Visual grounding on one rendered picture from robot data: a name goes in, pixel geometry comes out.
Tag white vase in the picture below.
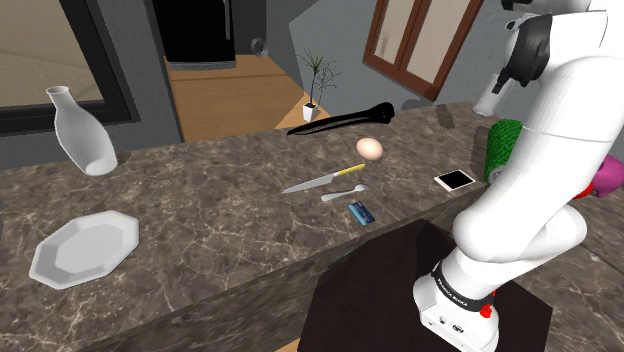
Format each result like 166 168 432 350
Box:
45 85 119 177

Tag white spoon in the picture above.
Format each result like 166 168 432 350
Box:
320 183 372 203

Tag yellow handled knife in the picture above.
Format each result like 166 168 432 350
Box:
280 162 367 196

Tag blue card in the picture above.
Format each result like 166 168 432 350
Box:
346 200 377 227

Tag white bottle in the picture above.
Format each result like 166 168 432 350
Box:
472 72 514 118

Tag black tongs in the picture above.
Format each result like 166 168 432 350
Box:
285 101 396 138

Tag pink and red toy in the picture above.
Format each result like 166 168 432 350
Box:
574 154 624 201

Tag white phone with black screen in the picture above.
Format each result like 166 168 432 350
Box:
433 168 477 193

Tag black framed window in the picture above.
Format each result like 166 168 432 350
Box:
0 0 143 138

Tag green textured roll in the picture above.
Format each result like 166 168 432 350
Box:
483 117 524 186

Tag white octagonal plate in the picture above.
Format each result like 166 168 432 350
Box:
28 209 141 291

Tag brown framed window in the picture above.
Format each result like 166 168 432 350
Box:
361 0 485 103

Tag potted plant in white pot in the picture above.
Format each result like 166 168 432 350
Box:
296 46 341 124

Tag beige egg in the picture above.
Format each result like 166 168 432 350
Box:
355 136 385 162

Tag black refrigerator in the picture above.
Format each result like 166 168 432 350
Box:
151 0 238 71

